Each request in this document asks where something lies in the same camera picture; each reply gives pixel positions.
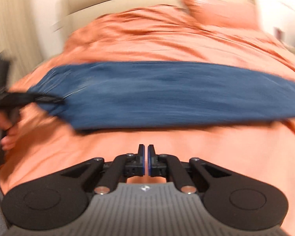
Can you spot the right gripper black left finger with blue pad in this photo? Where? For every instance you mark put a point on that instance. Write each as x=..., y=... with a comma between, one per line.
x=120, y=170

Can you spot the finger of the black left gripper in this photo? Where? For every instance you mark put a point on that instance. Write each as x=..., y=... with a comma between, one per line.
x=19, y=99

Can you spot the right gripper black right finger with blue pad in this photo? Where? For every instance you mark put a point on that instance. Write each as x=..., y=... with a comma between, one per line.
x=170, y=168

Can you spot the blue denim pants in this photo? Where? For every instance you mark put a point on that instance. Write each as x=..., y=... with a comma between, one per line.
x=162, y=94

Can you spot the person's left hand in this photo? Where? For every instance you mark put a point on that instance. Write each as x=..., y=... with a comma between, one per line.
x=11, y=129

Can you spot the orange duvet cover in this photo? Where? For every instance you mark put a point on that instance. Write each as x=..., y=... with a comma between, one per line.
x=42, y=145

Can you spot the beige pleated curtain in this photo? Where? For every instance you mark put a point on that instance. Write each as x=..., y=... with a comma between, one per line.
x=18, y=38

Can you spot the orange pillow right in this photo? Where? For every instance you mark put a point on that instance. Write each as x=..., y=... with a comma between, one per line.
x=229, y=14

